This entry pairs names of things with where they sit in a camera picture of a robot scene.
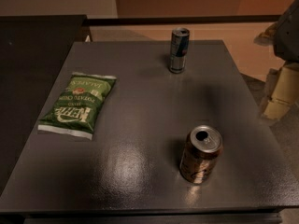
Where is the silver blue energy drink can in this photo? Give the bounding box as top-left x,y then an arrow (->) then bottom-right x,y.
169,27 -> 190,74

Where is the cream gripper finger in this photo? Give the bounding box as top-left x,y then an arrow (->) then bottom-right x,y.
260,63 -> 299,120
254,22 -> 278,46

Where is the dark side cabinet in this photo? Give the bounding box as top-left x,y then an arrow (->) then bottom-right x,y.
0,15 -> 90,193

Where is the orange soda can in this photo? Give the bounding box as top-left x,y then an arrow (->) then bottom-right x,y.
179,125 -> 223,184

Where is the green jalapeno chip bag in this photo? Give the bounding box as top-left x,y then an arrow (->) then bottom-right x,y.
37,72 -> 117,140

